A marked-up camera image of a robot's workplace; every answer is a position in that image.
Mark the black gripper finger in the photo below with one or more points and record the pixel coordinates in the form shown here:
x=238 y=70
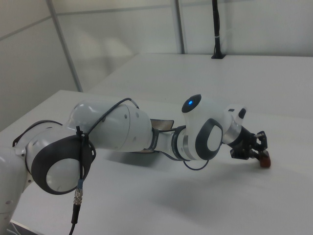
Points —
x=262 y=140
x=255 y=154

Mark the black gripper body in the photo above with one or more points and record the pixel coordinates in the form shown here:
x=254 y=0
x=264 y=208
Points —
x=243 y=144

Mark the small reddish-brown food item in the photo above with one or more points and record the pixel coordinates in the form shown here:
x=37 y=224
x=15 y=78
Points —
x=265 y=159

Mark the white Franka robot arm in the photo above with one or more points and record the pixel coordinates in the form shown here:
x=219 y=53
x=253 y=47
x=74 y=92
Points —
x=122 y=129

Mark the black camera stand pole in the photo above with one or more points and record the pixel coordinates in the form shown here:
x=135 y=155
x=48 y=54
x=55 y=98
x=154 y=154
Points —
x=217 y=31

